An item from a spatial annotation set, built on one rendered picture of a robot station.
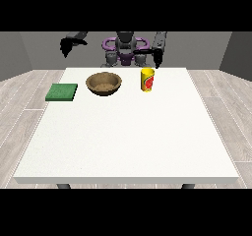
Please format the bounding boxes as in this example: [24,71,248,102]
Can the brown wooden bowl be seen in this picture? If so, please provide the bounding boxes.
[85,71,123,97]

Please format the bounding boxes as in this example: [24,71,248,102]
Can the yellow cup with melon print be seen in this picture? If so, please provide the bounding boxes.
[140,67,156,93]

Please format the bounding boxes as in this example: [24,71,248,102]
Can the green square pad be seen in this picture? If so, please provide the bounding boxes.
[44,83,79,102]

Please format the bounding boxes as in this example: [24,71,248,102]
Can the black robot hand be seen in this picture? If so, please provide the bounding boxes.
[59,36,89,59]
[132,47,164,70]

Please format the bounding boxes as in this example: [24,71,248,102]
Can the grey robot trunk purple rings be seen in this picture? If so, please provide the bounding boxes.
[99,31,153,69]

